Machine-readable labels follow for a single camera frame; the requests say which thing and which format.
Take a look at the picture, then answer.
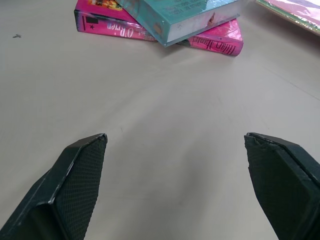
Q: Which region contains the pink Hilary Mantel book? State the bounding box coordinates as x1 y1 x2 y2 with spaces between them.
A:
174 18 245 57

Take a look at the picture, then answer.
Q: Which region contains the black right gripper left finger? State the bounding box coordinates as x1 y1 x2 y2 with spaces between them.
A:
0 133 108 240

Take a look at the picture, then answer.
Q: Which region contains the pink O'Brien book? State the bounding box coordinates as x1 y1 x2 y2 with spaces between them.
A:
73 0 159 43

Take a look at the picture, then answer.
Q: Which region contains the green-edged pale book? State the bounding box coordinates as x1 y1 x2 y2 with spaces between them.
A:
253 0 320 37

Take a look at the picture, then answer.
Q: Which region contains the teal hardcover book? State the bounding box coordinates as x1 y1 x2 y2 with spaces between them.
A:
115 0 241 48

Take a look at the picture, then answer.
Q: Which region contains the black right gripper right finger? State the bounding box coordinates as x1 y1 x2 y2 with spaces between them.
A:
243 132 320 240

